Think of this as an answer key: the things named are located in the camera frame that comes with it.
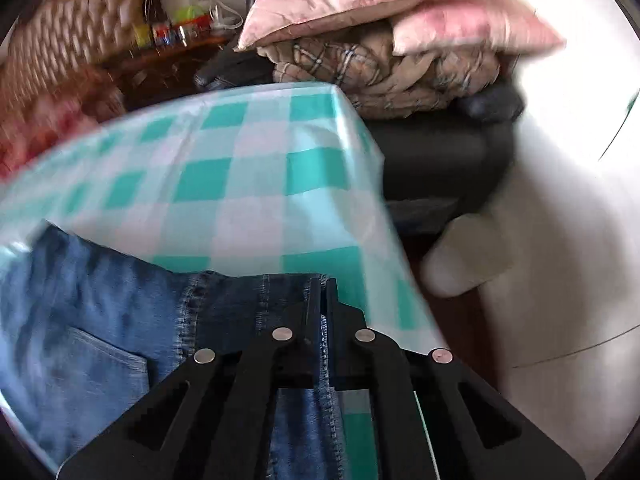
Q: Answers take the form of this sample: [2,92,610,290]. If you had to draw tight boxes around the blue denim pants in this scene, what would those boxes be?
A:
[0,222,347,480]

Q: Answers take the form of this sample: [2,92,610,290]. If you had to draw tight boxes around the black leather armchair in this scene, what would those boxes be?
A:
[192,0,526,236]

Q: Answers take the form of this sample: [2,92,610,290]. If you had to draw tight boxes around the white cable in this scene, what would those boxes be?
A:
[210,0,243,31]

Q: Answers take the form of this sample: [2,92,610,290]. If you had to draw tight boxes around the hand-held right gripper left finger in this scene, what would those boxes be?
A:
[57,277,322,480]

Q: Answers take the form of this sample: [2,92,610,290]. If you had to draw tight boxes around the white cloth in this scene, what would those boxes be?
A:
[420,210,506,298]

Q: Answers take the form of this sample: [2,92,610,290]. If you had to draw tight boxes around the dark wooden nightstand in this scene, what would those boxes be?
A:
[100,34,237,111]

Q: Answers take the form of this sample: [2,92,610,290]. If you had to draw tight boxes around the green white checkered tablecloth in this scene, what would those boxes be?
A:
[0,82,443,480]

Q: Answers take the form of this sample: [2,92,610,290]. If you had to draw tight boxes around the tufted beige headboard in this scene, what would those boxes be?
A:
[0,0,151,111]

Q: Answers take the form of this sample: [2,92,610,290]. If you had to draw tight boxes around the brown plaid blanket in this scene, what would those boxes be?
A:
[257,25,506,118]

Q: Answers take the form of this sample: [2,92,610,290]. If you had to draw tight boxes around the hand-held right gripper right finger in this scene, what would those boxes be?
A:
[324,277,585,480]

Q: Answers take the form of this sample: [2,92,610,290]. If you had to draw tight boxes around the small pink pillow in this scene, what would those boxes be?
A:
[392,5,568,58]

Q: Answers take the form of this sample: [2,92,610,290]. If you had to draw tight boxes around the pink floral blanket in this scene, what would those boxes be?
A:
[0,67,126,181]

